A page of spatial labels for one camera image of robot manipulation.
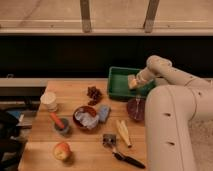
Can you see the orange carrot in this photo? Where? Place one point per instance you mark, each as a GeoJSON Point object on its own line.
{"type": "Point", "coordinates": [57, 121]}

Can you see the blue sponge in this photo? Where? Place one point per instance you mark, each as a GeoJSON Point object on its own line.
{"type": "Point", "coordinates": [103, 112]}

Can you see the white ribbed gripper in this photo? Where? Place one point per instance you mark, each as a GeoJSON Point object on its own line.
{"type": "Point", "coordinates": [144, 76]}

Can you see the dark red bowl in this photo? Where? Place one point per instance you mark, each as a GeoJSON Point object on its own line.
{"type": "Point", "coordinates": [135, 109]}

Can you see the crumpled white blue cloth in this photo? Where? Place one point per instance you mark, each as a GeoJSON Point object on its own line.
{"type": "Point", "coordinates": [87, 120]}

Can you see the green plastic tray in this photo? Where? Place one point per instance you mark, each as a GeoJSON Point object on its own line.
{"type": "Point", "coordinates": [117, 88]}

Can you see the white paper cup stack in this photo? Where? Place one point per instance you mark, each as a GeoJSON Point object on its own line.
{"type": "Point", "coordinates": [48, 99]}

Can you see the red yellow apple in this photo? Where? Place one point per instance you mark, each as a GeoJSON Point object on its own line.
{"type": "Point", "coordinates": [62, 151]}

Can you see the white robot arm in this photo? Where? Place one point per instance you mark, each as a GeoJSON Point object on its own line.
{"type": "Point", "coordinates": [168, 109]}

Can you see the bunch of dark grapes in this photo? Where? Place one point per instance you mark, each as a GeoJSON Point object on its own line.
{"type": "Point", "coordinates": [95, 95]}

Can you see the grey small cup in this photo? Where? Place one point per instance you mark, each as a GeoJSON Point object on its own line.
{"type": "Point", "coordinates": [63, 131]}

